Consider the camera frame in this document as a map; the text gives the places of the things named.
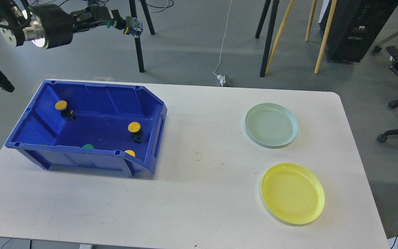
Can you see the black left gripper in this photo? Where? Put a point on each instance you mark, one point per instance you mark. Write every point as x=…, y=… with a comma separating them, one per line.
x=51, y=26

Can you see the green push button switch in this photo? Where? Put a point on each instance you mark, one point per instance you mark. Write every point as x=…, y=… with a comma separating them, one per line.
x=138, y=27

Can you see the yellow push button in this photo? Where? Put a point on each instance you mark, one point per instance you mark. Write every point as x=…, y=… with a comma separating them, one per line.
x=135, y=128
x=65, y=112
x=130, y=152

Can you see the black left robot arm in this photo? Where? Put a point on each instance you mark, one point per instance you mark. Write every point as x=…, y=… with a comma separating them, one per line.
x=15, y=28

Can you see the green push button front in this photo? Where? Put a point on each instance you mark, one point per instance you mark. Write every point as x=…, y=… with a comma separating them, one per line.
x=88, y=146

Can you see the yellow push button front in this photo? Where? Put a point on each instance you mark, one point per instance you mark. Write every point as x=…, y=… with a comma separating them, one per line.
x=130, y=152

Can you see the light green plate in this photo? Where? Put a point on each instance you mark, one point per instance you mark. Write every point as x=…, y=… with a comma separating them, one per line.
x=271, y=125

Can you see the yellow plate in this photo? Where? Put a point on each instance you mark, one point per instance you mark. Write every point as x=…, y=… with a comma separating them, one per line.
x=292, y=193

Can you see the black computer tower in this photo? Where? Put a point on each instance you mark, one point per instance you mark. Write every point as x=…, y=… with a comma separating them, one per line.
x=355, y=26

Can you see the blue plastic storage bin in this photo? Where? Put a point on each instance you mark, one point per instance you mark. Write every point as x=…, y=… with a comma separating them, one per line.
x=103, y=112

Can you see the black tripod legs right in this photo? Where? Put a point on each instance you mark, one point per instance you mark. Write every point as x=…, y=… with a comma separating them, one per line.
x=270, y=6

